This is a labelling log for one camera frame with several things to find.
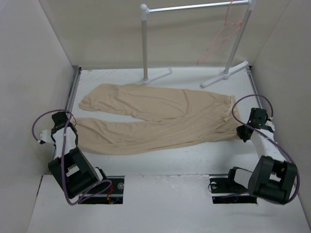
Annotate beige drawstring trousers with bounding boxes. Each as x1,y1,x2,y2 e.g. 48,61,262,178
76,84,240,155

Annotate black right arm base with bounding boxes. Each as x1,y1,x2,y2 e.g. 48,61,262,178
207,166,257,204

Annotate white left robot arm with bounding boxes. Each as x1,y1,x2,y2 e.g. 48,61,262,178
37,110,112,200

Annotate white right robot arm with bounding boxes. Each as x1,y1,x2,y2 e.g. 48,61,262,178
236,108,297,205

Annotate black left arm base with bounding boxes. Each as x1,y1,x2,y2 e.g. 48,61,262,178
79,176,125,205

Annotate white clothes rack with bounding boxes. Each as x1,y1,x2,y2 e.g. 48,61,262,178
138,0,257,88

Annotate pink wire hanger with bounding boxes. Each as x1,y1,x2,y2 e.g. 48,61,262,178
197,0,242,65

